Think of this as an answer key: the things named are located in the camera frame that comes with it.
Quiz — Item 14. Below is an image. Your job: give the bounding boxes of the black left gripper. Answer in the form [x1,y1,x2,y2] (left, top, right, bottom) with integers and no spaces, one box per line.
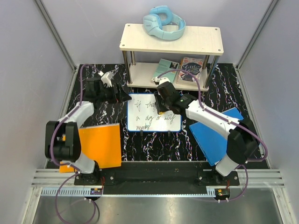
[97,83,132,104]

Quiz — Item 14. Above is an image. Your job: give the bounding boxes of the blue-framed whiteboard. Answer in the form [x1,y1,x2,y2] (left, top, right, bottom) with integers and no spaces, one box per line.
[127,93,182,132]

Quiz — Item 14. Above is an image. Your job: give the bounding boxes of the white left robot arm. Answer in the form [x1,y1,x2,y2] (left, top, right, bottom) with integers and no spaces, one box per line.
[45,78,132,185]

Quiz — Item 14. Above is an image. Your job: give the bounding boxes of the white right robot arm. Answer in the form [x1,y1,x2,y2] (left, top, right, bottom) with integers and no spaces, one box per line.
[154,78,260,185]

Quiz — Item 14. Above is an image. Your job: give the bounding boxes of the teal paperback book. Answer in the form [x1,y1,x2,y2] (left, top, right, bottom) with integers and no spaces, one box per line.
[153,59,180,83]

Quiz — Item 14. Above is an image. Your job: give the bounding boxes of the Little Women book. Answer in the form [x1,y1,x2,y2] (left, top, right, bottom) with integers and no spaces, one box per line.
[176,57,204,86]

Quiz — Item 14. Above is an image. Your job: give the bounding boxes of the orange folder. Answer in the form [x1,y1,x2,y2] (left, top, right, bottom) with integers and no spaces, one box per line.
[66,124,121,174]

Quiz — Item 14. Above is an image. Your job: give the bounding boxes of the black marble-pattern mat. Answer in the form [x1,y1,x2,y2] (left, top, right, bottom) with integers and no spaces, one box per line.
[45,63,271,169]

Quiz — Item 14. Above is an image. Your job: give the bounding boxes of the blue folder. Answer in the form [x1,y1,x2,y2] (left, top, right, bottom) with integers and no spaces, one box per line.
[185,101,243,166]

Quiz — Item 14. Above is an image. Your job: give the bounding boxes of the white two-tier shelf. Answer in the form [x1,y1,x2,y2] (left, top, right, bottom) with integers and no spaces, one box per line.
[120,23,224,91]

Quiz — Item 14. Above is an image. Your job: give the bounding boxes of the light blue headphones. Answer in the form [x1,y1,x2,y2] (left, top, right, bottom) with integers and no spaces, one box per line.
[143,6,186,41]

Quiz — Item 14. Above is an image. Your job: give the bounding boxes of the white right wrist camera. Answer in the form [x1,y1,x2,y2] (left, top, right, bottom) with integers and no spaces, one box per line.
[151,77,170,85]

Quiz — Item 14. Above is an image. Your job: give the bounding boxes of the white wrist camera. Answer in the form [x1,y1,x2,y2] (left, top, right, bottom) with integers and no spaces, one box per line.
[151,77,170,85]
[98,71,114,87]

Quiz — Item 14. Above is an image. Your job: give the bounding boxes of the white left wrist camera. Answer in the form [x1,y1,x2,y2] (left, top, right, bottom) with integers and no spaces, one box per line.
[98,71,114,87]

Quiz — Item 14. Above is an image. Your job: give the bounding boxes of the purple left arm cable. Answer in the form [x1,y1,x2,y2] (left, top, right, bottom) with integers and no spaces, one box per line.
[51,64,103,223]

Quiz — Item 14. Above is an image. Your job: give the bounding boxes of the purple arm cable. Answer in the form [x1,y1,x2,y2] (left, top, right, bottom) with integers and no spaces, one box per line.
[51,64,103,223]
[155,69,269,203]

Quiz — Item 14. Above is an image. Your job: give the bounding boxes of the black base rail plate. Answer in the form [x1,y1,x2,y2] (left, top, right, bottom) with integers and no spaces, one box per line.
[74,161,240,187]

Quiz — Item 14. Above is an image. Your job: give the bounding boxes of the aluminium slotted rail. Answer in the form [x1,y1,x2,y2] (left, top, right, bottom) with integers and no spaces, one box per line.
[31,169,285,197]

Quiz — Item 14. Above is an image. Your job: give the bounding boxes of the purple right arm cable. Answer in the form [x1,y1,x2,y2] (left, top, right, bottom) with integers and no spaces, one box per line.
[155,69,269,203]

